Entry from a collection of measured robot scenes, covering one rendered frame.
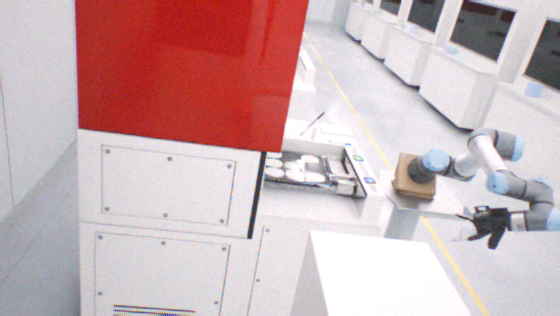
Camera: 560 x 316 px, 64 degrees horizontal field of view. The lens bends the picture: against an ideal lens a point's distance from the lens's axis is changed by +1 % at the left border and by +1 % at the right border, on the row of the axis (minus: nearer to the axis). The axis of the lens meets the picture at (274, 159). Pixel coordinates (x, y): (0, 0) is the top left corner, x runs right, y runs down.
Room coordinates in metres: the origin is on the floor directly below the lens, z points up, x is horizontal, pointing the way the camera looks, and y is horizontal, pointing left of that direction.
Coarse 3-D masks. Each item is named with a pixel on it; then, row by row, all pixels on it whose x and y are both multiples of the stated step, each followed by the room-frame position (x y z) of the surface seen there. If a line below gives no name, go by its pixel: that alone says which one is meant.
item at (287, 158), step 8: (280, 152) 2.31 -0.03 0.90; (288, 152) 2.33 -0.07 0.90; (280, 160) 2.20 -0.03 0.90; (288, 160) 2.22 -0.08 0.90; (296, 160) 2.24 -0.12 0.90; (320, 160) 2.29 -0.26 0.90; (280, 168) 2.10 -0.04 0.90; (288, 168) 2.12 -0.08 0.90; (296, 168) 2.14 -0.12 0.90; (304, 168) 2.15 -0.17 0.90; (312, 168) 2.17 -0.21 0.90; (320, 168) 2.19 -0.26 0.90; (264, 176) 1.97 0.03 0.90; (272, 176) 1.99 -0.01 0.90; (328, 184) 2.02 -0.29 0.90
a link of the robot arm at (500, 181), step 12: (480, 132) 1.81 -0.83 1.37; (492, 132) 1.83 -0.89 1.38; (468, 144) 1.79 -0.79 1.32; (480, 144) 1.73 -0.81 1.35; (492, 144) 1.76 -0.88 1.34; (480, 156) 1.66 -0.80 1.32; (492, 156) 1.61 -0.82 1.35; (492, 168) 1.54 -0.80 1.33; (504, 168) 1.52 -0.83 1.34; (492, 180) 1.46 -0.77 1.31; (504, 180) 1.44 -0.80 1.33; (516, 180) 1.45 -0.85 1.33; (492, 192) 1.45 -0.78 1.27; (504, 192) 1.43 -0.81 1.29; (516, 192) 1.43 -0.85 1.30
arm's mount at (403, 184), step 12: (408, 156) 2.35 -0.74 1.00; (420, 156) 2.36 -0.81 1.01; (396, 168) 2.35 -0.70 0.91; (396, 180) 2.29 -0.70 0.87; (408, 180) 2.25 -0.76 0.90; (432, 180) 2.27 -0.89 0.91; (396, 192) 2.22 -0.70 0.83; (408, 192) 2.22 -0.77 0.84; (420, 192) 2.22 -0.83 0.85; (432, 192) 2.23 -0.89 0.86
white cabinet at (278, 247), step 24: (264, 216) 1.75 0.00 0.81; (264, 240) 1.75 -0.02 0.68; (288, 240) 1.77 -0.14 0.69; (264, 264) 1.75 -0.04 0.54; (288, 264) 1.77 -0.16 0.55; (264, 288) 1.76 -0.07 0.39; (288, 288) 1.77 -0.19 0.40; (240, 312) 1.75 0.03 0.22; (264, 312) 1.76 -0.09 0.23; (288, 312) 1.78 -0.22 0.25
